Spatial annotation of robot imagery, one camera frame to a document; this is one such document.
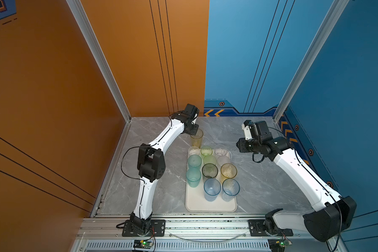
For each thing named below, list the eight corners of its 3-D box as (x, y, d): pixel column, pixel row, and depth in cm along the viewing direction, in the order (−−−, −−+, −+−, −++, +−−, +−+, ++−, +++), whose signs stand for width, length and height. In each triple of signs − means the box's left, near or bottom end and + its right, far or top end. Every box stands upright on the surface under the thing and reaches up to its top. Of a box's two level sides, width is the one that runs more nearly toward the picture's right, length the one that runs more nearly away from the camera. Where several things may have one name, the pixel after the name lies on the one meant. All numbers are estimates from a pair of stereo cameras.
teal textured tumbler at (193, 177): (185, 184, 89) (184, 176, 80) (190, 174, 92) (190, 165, 84) (197, 189, 87) (197, 181, 78) (201, 178, 91) (202, 170, 82)
